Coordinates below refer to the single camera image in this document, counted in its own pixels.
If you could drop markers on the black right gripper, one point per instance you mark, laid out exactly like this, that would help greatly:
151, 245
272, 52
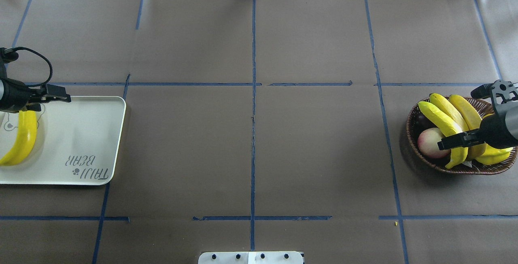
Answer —
494, 129

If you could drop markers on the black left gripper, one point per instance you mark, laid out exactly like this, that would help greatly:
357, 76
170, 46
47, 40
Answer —
15, 94

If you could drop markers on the yellow banana moved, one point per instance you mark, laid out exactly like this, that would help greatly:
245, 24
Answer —
24, 140
448, 127

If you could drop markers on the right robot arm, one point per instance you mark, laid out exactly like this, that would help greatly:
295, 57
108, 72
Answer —
499, 130

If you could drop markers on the yellow banana in basket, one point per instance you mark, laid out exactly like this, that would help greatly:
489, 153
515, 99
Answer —
449, 109

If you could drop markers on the brown wicker basket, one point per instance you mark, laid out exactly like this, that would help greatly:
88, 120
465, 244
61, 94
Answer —
467, 167

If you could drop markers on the yellow banana at edge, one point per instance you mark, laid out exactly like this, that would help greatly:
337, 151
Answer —
473, 121

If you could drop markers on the yellow starfruit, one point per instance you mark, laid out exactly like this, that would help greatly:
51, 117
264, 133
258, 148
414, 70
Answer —
487, 154

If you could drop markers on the pink white peach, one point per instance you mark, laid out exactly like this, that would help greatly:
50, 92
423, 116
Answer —
427, 144

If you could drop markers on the white rectangular bear tray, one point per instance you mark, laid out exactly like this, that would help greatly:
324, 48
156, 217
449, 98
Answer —
77, 144

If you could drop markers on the red apple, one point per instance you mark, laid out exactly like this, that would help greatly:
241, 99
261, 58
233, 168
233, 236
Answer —
423, 123

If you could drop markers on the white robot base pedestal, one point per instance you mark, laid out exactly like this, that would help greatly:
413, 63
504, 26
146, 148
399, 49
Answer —
252, 257

